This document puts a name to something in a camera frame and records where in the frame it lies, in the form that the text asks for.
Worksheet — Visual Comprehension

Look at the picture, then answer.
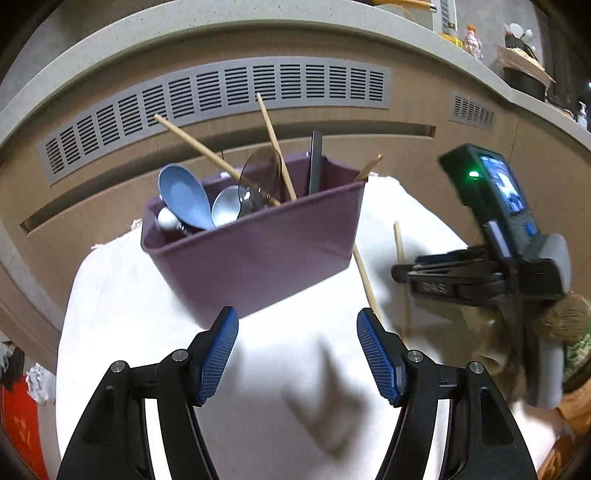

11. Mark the red paper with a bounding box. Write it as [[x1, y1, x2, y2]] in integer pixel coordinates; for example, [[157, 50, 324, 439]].
[[0, 374, 49, 480]]

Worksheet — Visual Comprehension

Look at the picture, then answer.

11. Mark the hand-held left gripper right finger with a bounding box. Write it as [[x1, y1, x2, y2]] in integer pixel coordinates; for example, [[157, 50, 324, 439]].
[[356, 308, 539, 480]]

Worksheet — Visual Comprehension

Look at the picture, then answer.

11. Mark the white ball-end utensil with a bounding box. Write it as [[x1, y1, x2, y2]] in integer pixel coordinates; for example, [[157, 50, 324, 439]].
[[157, 207, 183, 232]]

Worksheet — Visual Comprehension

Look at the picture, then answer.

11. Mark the black pot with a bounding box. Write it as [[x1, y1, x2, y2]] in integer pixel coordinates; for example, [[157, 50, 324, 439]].
[[502, 67, 548, 102]]

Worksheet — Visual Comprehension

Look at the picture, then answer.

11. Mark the clear bottle with red cap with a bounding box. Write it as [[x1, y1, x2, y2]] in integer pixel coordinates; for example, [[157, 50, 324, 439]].
[[463, 24, 483, 58]]

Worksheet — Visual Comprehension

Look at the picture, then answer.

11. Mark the grey stone ledge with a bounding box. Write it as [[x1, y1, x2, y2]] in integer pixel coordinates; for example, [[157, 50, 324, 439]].
[[0, 0, 591, 153]]

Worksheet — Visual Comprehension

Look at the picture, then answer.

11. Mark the large grey vent grille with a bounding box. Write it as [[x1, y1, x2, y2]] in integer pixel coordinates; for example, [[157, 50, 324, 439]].
[[45, 56, 392, 186]]

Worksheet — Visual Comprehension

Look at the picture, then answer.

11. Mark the dark cloth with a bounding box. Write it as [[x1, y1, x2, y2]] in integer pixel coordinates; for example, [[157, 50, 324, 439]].
[[0, 342, 26, 388]]

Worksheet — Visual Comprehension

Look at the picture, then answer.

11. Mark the blue spoon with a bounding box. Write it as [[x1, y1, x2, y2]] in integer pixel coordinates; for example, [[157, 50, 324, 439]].
[[158, 164, 217, 230]]

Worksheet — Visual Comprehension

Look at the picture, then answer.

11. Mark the small grey vent grille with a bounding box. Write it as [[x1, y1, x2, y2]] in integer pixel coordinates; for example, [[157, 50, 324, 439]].
[[450, 92, 496, 132]]

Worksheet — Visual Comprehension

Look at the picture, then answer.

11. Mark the wooden chopstick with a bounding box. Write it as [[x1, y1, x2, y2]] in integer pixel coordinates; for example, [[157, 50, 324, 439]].
[[255, 92, 297, 202], [393, 222, 411, 337], [154, 114, 281, 207], [353, 244, 383, 321]]

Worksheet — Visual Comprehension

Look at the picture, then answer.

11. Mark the yellow container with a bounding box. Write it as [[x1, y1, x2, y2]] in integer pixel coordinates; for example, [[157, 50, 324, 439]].
[[438, 21, 462, 47]]

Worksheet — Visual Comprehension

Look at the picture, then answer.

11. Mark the white fringed cloth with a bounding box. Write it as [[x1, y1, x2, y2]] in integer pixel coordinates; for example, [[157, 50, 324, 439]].
[[55, 175, 573, 480]]

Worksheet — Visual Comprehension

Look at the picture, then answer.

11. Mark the translucent grey ladle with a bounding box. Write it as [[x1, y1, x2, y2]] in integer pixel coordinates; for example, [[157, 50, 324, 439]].
[[239, 147, 283, 208]]

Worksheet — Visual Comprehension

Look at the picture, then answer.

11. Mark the crumpled white cloth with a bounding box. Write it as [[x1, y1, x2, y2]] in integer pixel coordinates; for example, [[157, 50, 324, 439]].
[[25, 362, 56, 404]]

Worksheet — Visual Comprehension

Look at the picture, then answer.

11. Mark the purple plastic utensil holder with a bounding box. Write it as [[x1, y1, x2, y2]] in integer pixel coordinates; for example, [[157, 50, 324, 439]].
[[141, 154, 370, 326]]

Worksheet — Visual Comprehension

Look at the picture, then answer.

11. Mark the yellow frying pan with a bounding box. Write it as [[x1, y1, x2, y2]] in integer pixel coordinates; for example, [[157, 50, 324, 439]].
[[369, 0, 437, 12]]

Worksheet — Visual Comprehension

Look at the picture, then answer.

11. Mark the metal spoon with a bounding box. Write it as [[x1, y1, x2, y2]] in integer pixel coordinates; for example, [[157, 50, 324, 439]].
[[211, 185, 252, 228]]

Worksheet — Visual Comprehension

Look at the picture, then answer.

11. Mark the wooden-handled utensil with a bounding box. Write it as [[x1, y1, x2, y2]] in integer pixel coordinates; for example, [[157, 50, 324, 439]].
[[355, 154, 384, 183]]

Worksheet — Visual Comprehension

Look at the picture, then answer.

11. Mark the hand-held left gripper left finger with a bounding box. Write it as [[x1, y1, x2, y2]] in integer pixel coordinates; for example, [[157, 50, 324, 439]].
[[58, 305, 240, 480]]

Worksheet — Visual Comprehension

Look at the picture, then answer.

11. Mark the wooden-handled black knife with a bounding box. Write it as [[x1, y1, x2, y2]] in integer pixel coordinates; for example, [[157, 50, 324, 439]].
[[308, 130, 324, 197]]

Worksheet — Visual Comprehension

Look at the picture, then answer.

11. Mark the white slotted panel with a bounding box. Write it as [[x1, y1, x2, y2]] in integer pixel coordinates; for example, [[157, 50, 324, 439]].
[[434, 0, 458, 33]]

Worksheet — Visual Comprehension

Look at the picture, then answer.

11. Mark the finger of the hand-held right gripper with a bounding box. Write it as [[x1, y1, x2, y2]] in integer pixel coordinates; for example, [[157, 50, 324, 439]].
[[392, 268, 508, 303], [413, 249, 506, 273]]

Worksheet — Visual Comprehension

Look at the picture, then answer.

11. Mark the beige wooden cabinet front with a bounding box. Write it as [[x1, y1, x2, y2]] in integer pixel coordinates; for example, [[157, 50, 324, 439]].
[[0, 46, 591, 352]]

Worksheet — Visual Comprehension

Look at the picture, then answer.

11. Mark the person's right hand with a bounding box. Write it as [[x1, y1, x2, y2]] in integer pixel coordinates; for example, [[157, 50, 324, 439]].
[[462, 302, 522, 377]]

